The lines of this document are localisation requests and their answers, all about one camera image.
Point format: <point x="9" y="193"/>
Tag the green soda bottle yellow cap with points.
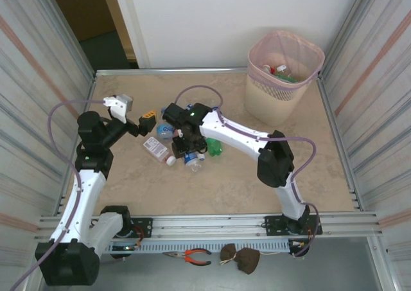
<point x="214" y="146"/>
<point x="285" y="78"/>

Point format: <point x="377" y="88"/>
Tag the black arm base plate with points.
<point x="274" y="225"/>
<point x="143" y="226"/>

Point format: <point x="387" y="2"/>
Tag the clear bottle white cap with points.
<point x="201" y="156"/>
<point x="266" y="68"/>

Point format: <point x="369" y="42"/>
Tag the beige ribbed plastic bin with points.
<point x="269" y="104"/>

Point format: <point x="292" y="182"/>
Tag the aluminium table frame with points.
<point x="208" y="222"/>

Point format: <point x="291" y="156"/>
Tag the white door frame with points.
<point x="131" y="21"/>

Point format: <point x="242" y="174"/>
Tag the light blue label water bottle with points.
<point x="165" y="131"/>

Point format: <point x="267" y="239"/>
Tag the brown cloth pouch with twine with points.
<point x="247" y="260"/>

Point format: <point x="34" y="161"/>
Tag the brown wooden door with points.
<point x="83" y="8"/>

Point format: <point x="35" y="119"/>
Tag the blue label bottle white cap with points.
<point x="189" y="106"/>

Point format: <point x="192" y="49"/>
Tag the pink bottle white label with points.
<point x="155" y="148"/>

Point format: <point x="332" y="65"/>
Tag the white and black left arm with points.
<point x="86" y="191"/>

